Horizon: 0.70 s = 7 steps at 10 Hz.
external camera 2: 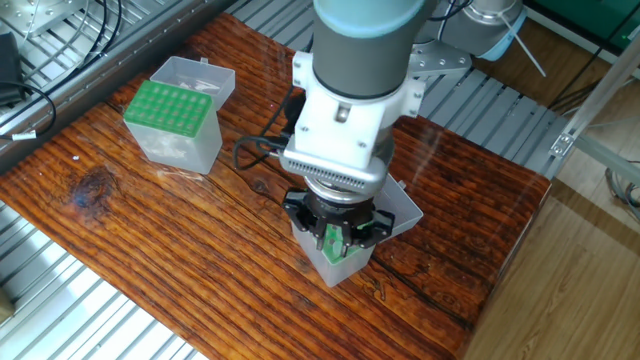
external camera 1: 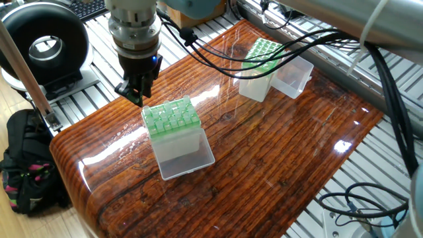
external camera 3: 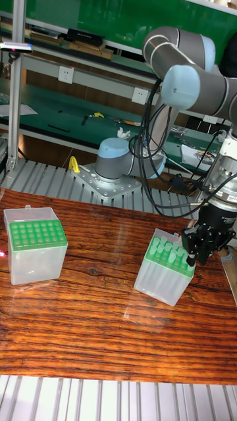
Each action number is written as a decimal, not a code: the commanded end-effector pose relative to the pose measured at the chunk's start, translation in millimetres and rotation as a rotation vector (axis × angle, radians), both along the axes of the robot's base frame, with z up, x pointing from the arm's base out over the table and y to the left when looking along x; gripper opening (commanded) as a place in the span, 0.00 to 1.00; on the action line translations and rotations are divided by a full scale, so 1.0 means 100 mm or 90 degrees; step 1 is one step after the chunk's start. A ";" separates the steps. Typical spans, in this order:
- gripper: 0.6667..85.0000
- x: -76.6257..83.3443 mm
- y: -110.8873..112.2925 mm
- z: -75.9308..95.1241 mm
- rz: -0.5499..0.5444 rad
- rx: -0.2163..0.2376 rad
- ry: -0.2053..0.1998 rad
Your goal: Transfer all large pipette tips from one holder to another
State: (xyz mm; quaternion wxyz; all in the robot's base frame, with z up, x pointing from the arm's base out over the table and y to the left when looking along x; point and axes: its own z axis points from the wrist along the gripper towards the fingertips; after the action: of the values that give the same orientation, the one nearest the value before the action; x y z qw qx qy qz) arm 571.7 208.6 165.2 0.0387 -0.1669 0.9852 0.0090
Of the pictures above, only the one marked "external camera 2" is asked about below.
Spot thin white plastic strip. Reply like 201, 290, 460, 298
497, 15, 548, 78

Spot aluminium frame profile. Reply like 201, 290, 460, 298
548, 55, 640, 201

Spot clear pipette box green rack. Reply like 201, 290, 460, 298
123, 57, 237, 176
290, 178, 426, 289

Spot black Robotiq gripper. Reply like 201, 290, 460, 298
283, 186, 393, 263

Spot black gripper cable bundle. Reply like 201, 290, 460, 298
232, 88, 311, 173

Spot black cables on frame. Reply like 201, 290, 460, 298
0, 0, 131, 141

